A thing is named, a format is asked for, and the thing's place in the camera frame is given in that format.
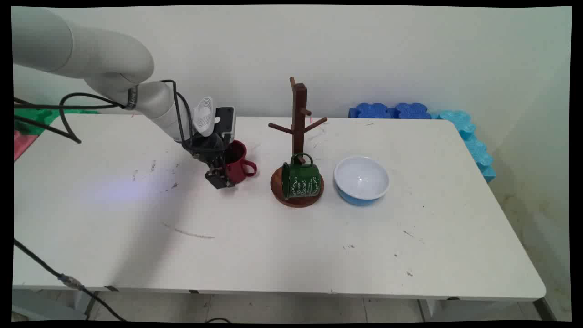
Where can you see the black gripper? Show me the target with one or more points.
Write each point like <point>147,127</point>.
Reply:
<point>207,146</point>

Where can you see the green enamel mug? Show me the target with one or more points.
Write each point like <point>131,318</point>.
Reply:
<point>303,180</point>

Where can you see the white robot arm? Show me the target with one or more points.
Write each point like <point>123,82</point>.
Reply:
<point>91,50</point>

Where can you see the red enamel mug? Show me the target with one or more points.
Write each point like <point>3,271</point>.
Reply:
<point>242,171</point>

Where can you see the wooden mug tree stand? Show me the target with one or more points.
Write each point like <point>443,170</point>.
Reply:
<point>299,118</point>

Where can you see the blue and white bowl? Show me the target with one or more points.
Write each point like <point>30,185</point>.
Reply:
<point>362,177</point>

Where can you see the dark blue foam mat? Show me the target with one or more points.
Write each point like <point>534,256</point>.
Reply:
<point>371,111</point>
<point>412,111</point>

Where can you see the green foam mat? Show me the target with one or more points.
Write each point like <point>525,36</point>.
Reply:
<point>36,119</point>

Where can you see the red foam mat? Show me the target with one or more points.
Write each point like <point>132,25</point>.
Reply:
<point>23,143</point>

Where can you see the light blue foam mat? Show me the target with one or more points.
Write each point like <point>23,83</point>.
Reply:
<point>473,141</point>

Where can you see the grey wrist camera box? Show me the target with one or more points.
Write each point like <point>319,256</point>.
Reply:
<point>226,120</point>

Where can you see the white ribbed wrist mount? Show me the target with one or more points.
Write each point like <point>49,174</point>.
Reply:
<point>203,116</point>

